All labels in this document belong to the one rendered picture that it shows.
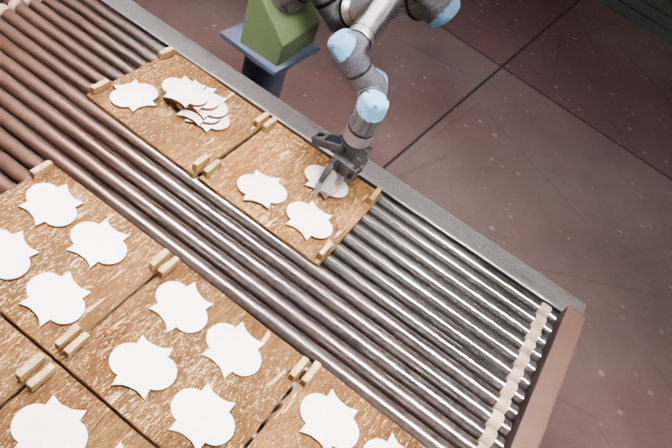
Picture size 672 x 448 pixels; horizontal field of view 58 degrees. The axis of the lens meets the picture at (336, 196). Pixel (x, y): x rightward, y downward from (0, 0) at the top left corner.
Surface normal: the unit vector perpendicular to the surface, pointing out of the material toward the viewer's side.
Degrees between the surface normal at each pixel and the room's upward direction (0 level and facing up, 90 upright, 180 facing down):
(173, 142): 0
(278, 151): 0
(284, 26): 45
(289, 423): 0
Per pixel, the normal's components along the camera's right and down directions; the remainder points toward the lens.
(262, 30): -0.52, 0.54
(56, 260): 0.27, -0.63
